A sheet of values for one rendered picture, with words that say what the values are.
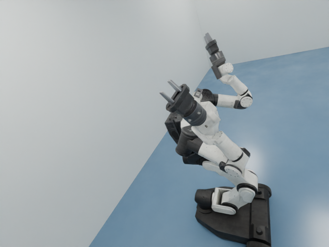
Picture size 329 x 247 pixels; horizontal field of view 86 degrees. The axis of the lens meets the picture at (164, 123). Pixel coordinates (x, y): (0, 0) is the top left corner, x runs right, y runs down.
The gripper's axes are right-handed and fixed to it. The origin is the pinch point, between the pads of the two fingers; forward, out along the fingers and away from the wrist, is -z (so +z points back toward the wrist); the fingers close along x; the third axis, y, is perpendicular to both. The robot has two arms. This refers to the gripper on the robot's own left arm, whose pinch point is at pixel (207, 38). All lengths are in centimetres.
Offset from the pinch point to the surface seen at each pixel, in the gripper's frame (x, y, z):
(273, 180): -57, -14, 153
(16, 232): 1, 208, 58
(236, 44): -370, -163, -9
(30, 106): -26, 154, -31
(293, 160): -73, -47, 151
